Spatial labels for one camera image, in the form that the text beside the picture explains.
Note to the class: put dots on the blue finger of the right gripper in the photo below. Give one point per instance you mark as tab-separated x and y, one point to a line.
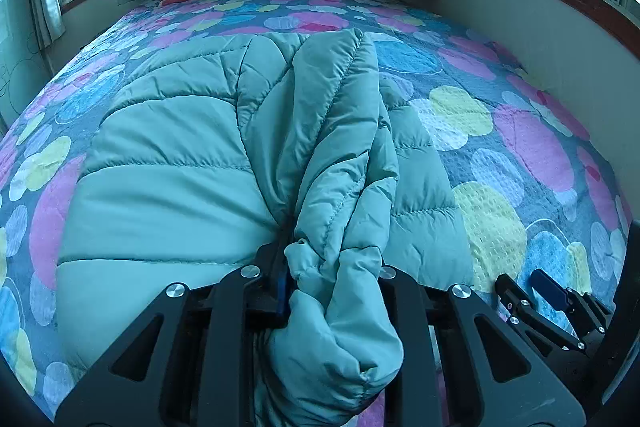
542	335
550	289

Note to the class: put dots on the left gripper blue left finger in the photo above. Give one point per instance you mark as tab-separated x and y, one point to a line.
188	358

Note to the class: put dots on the colourful dotted bedspread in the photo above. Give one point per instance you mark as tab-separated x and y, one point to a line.
533	191

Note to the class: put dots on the glossy white wardrobe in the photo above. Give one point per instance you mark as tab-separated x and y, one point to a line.
23	70

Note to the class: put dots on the light green puffer jacket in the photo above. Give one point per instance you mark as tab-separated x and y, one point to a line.
217	146

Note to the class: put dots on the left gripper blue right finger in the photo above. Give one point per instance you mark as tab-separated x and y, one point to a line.
463	366

